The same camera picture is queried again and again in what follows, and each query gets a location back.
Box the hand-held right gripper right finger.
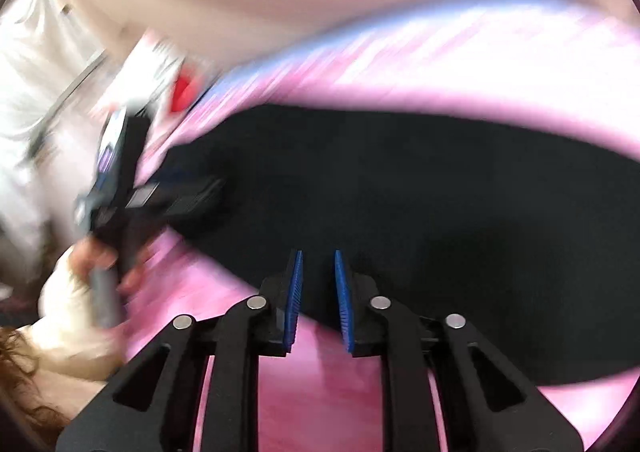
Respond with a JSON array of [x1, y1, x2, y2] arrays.
[[334, 250, 587, 452]]

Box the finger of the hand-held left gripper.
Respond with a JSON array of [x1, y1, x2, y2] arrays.
[[164, 176, 227, 233]]

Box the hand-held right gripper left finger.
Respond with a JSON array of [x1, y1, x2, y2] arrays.
[[56, 250, 304, 452]]

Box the black pants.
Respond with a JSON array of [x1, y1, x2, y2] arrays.
[[150, 104, 640, 387]]

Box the person's left forearm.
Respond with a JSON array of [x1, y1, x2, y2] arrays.
[[36, 252, 128, 379]]

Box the person's left hand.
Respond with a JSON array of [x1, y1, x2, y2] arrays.
[[69, 236, 152, 301]]

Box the red object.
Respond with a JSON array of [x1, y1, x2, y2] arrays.
[[169, 70, 197, 113]]

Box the person's white garment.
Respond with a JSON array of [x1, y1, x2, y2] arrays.
[[0, 0, 151, 293]]

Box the person's brown hair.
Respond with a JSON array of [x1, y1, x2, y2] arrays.
[[0, 324, 73, 445]]

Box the pink floral blanket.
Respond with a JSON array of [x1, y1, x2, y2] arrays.
[[90, 0, 640, 452]]

